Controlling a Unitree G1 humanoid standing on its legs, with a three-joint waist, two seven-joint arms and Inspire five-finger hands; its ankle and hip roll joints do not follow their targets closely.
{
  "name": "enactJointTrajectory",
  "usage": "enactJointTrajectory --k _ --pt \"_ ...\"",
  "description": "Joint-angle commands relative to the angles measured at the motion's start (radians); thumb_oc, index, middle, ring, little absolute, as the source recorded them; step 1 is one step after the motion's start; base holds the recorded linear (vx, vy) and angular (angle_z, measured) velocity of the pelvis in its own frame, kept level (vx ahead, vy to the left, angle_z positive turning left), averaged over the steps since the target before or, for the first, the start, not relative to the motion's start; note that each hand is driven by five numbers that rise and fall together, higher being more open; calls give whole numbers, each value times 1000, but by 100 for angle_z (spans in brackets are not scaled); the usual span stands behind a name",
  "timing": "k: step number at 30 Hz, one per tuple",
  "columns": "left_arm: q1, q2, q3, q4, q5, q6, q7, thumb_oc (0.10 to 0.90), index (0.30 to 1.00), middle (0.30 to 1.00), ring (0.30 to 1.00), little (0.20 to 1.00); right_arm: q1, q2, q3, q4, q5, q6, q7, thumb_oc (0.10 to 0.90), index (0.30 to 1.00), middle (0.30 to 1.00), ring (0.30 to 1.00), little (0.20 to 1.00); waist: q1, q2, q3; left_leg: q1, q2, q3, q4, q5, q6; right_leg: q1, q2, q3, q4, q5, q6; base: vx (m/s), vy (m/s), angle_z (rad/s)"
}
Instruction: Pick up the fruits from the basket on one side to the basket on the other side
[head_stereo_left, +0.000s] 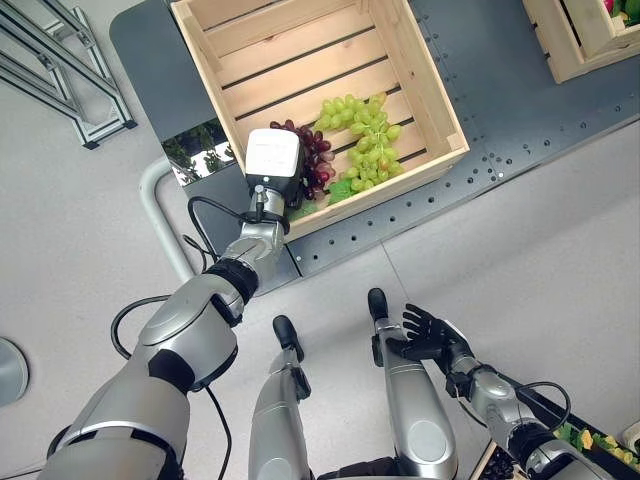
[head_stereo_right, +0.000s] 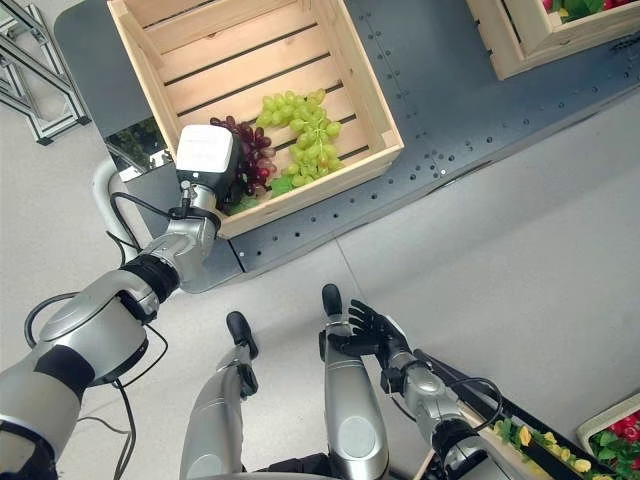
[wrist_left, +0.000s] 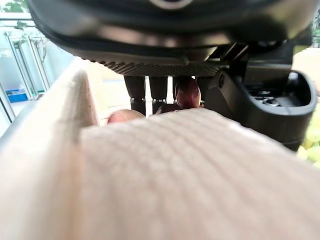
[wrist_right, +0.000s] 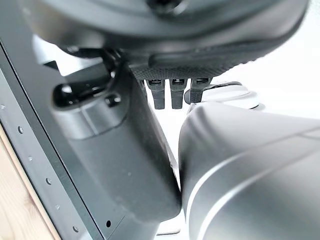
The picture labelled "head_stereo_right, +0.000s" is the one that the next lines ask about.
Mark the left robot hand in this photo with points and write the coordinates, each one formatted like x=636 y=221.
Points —
x=205 y=150

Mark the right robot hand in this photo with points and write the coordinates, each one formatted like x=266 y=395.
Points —
x=367 y=332

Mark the purple grape bunch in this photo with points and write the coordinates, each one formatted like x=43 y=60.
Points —
x=255 y=152

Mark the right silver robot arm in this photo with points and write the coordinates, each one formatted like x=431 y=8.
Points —
x=445 y=415

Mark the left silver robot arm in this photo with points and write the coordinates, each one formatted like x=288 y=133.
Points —
x=100 y=320

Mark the large wooden crate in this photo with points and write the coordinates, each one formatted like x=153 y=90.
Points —
x=260 y=100

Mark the green grape bunch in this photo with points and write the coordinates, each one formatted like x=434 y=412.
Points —
x=307 y=137

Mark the grey curved table leg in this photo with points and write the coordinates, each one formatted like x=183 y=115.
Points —
x=107 y=200

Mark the left silver robot leg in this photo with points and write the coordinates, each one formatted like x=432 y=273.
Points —
x=225 y=400

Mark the black planter with yellow flowers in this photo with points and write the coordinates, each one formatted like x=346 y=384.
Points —
x=540 y=445

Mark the dark grey perforated table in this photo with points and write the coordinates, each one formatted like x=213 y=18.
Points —
x=425 y=125

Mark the white planter with red flowers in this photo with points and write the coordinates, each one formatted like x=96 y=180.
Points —
x=615 y=435

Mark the wooden crate with flowers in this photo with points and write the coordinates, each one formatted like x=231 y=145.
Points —
x=560 y=40

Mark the aluminium frame structure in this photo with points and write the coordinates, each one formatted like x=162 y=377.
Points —
x=35 y=75

